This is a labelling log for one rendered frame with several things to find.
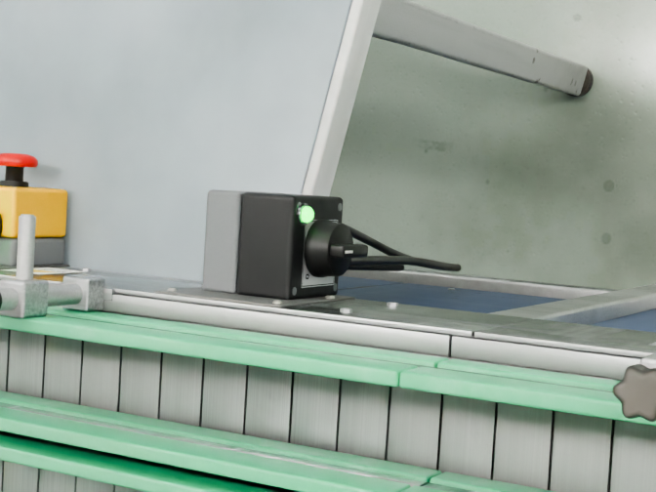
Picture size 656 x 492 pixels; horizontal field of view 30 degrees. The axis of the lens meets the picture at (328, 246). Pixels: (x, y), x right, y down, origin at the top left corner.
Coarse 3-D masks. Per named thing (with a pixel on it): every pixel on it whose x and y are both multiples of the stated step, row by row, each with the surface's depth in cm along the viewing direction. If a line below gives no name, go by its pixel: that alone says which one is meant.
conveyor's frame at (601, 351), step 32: (128, 288) 95; (160, 288) 96; (192, 320) 90; (224, 320) 89; (256, 320) 88; (288, 320) 86; (320, 320) 85; (352, 320) 84; (384, 320) 83; (416, 320) 84; (448, 320) 85; (480, 320) 87; (512, 320) 88; (544, 320) 89; (448, 352) 80; (480, 352) 79; (512, 352) 78; (544, 352) 77; (576, 352) 76; (608, 352) 76; (640, 352) 75
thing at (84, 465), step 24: (0, 432) 94; (0, 456) 88; (24, 456) 87; (48, 456) 86; (72, 456) 87; (96, 456) 87; (120, 456) 89; (96, 480) 84; (120, 480) 83; (144, 480) 82; (168, 480) 81; (192, 480) 82; (216, 480) 82; (240, 480) 84
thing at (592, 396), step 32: (0, 320) 88; (32, 320) 86; (64, 320) 87; (96, 320) 90; (128, 320) 89; (160, 320) 90; (192, 352) 80; (224, 352) 79; (256, 352) 77; (288, 352) 78; (320, 352) 78; (352, 352) 80; (384, 352) 80; (384, 384) 73; (416, 384) 72; (448, 384) 71; (480, 384) 70; (512, 384) 70; (544, 384) 71; (576, 384) 73; (608, 384) 73; (608, 416) 67
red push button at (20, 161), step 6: (0, 156) 109; (6, 156) 108; (12, 156) 108; (18, 156) 109; (24, 156) 109; (30, 156) 110; (0, 162) 108; (6, 162) 108; (12, 162) 108; (18, 162) 108; (24, 162) 109; (30, 162) 109; (36, 162) 110; (6, 168) 110; (12, 168) 109; (18, 168) 110; (6, 174) 110; (12, 174) 109; (18, 174) 110; (6, 180) 110; (12, 180) 110; (18, 180) 110
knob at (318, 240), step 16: (320, 224) 93; (336, 224) 93; (320, 240) 92; (336, 240) 93; (352, 240) 95; (320, 256) 92; (336, 256) 92; (352, 256) 93; (320, 272) 93; (336, 272) 93
